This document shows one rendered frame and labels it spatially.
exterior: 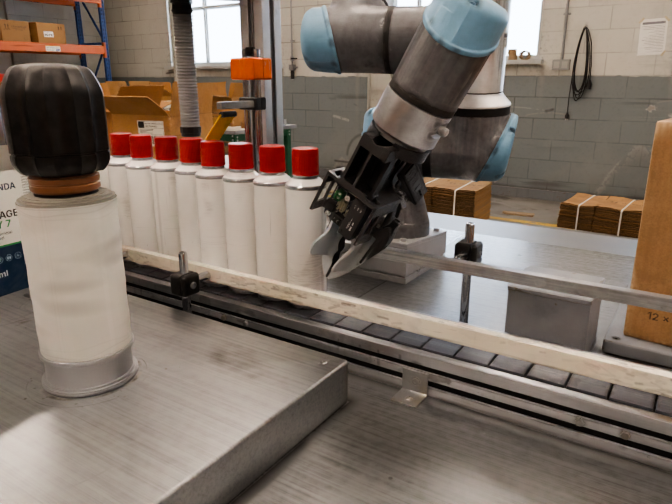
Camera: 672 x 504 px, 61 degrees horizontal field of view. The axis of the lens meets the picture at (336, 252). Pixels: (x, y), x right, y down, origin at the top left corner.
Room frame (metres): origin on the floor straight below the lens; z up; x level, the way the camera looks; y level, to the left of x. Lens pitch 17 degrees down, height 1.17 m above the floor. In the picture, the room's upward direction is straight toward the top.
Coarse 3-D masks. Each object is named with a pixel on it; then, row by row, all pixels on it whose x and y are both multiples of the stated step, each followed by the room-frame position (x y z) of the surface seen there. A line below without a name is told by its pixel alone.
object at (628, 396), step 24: (216, 288) 0.77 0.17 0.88; (288, 312) 0.68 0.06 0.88; (312, 312) 0.68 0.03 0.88; (384, 336) 0.61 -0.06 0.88; (408, 336) 0.61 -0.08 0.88; (480, 360) 0.55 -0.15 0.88; (504, 360) 0.55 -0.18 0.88; (552, 384) 0.50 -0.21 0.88; (576, 384) 0.50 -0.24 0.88; (600, 384) 0.50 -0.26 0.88; (648, 408) 0.46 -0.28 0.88
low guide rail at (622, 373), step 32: (128, 256) 0.85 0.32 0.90; (160, 256) 0.81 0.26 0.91; (256, 288) 0.71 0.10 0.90; (288, 288) 0.68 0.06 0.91; (384, 320) 0.60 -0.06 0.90; (416, 320) 0.58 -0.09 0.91; (512, 352) 0.52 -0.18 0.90; (544, 352) 0.51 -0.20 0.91; (576, 352) 0.50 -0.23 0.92; (640, 384) 0.46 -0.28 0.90
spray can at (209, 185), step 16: (208, 144) 0.78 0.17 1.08; (208, 160) 0.78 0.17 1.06; (224, 160) 0.79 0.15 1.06; (208, 176) 0.77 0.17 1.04; (208, 192) 0.77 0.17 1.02; (208, 208) 0.77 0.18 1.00; (208, 224) 0.77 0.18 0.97; (224, 224) 0.77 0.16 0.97; (208, 240) 0.77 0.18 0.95; (224, 240) 0.77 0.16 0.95; (208, 256) 0.77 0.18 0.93; (224, 256) 0.77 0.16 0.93
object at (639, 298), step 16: (384, 256) 0.69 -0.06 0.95; (400, 256) 0.68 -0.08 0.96; (416, 256) 0.66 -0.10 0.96; (432, 256) 0.66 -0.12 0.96; (464, 272) 0.63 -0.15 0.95; (480, 272) 0.62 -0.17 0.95; (496, 272) 0.61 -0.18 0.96; (512, 272) 0.60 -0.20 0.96; (528, 272) 0.60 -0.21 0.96; (544, 288) 0.58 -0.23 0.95; (560, 288) 0.57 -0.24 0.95; (576, 288) 0.56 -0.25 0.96; (592, 288) 0.56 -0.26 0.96; (608, 288) 0.55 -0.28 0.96; (624, 288) 0.55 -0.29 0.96; (640, 304) 0.53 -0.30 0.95; (656, 304) 0.52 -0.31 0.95
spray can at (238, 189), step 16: (240, 144) 0.75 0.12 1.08; (240, 160) 0.75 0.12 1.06; (224, 176) 0.76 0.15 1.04; (240, 176) 0.75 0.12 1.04; (256, 176) 0.76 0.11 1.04; (224, 192) 0.75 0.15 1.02; (240, 192) 0.74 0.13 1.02; (224, 208) 0.76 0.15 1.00; (240, 208) 0.74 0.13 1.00; (240, 224) 0.74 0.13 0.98; (240, 240) 0.74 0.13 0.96; (240, 256) 0.74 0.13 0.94; (256, 272) 0.75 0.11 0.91
